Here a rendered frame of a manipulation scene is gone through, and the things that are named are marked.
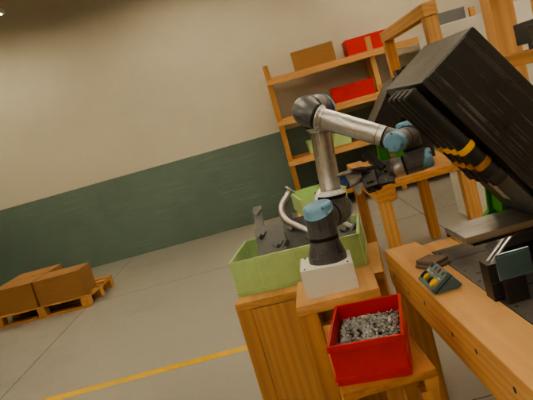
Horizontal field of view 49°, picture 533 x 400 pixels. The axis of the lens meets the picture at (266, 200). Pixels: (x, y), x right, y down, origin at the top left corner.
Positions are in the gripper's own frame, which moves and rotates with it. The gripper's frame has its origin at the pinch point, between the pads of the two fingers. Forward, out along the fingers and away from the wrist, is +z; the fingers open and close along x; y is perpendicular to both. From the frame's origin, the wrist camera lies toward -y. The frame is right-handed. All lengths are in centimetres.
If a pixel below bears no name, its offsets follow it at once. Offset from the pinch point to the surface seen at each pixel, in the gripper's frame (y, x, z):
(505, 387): 86, -59, -34
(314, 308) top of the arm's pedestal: 44.4, 2.8, 22.1
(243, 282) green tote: 17, 38, 62
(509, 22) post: -41, 2, -78
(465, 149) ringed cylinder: 35, -78, -42
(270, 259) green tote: 11, 36, 46
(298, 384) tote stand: 65, 57, 51
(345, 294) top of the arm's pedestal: 42.2, 4.8, 9.9
